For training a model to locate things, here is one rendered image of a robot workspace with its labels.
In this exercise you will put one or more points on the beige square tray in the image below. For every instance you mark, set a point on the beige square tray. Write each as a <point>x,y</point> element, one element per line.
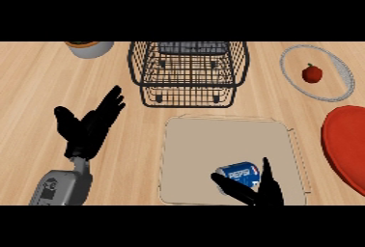
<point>227,151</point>

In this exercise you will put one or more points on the grey pot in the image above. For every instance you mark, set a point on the grey pot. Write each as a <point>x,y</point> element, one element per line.
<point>90,49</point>

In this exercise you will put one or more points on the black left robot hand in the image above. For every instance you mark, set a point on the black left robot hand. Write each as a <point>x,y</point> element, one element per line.
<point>90,125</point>

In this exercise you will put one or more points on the blue soda can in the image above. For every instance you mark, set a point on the blue soda can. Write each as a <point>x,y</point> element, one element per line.
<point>239,175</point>

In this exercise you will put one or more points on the red bell pepper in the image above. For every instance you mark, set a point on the red bell pepper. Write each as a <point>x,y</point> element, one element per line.
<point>312,73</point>

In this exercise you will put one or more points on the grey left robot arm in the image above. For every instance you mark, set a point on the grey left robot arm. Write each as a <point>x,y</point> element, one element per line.
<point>60,188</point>

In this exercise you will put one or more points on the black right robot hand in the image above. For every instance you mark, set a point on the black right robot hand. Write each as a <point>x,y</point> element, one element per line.
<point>266,189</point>

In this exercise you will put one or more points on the red round plate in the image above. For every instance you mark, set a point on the red round plate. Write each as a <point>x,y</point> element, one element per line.
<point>346,144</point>

